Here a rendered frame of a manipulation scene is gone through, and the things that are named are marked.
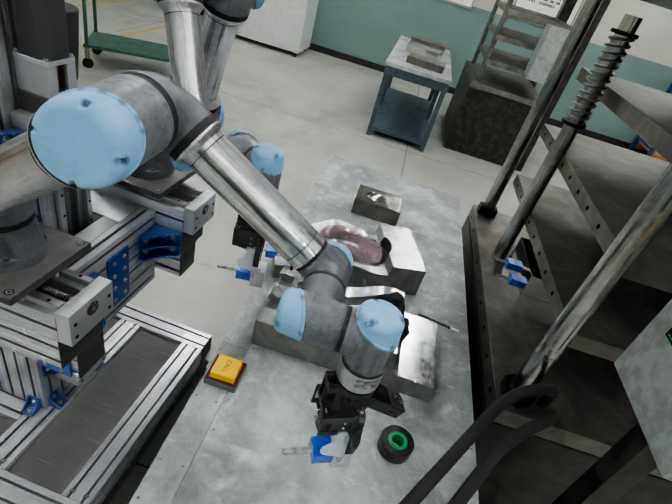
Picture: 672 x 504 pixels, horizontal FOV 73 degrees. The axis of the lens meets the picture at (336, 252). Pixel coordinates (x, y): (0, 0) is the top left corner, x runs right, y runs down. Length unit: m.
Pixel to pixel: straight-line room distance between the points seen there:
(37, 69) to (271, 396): 0.89
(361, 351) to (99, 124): 0.46
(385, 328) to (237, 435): 0.54
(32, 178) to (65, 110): 0.15
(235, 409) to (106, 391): 0.86
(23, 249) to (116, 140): 0.54
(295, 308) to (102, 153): 0.33
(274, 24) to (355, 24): 1.39
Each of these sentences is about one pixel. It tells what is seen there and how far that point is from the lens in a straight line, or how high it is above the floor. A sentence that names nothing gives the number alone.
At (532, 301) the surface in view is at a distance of 1.77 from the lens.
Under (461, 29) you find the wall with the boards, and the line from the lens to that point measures 8.18.
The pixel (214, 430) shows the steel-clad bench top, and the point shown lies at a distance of 1.11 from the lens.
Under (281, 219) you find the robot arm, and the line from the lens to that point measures 0.75.
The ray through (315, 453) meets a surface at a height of 0.94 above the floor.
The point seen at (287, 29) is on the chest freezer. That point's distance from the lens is 7.64.
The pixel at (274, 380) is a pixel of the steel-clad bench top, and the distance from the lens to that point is 1.20.
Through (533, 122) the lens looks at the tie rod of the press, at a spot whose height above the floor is 1.28.
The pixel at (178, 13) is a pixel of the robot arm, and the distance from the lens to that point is 1.13.
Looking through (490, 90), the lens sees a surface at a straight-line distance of 5.49.
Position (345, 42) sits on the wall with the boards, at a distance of 8.33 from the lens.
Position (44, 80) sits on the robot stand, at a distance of 1.20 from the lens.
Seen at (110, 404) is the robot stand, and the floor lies 0.21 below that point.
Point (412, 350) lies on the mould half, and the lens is 1.32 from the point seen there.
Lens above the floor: 1.74
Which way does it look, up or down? 34 degrees down
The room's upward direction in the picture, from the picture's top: 17 degrees clockwise
